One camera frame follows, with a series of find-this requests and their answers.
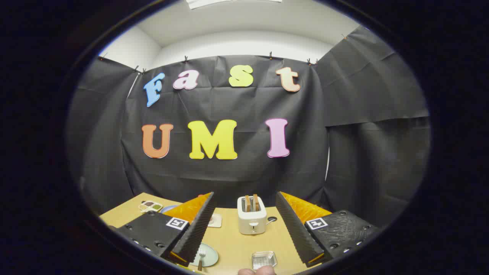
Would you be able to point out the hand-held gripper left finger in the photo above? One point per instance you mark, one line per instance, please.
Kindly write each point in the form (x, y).
(198, 225)

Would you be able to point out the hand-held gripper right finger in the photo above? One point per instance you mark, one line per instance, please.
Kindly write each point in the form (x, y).
(292, 225)

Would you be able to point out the white square coaster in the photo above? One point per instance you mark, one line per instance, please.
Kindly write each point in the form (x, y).
(217, 221)

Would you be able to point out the pale green plate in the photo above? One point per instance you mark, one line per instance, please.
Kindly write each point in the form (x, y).
(210, 258)

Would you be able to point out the blue oval plate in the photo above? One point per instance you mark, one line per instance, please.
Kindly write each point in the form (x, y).
(168, 209)

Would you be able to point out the white toaster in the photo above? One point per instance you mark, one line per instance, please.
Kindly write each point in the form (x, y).
(251, 221)

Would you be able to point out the toasted bread slice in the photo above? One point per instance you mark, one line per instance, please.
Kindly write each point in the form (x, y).
(256, 202)
(247, 203)

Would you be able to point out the metal toast rack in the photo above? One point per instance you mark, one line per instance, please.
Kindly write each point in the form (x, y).
(263, 261)

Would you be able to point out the white divided sauce dish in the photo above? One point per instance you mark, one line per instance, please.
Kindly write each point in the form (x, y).
(150, 206)

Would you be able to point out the ceiling light panel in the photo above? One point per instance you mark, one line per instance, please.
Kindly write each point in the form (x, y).
(229, 3)

